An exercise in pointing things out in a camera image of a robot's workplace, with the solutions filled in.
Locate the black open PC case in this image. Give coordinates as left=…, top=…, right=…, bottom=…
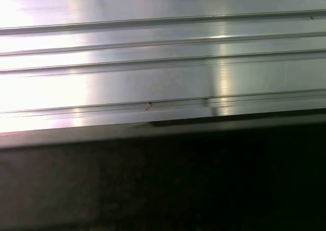
left=0, top=108, right=326, bottom=231

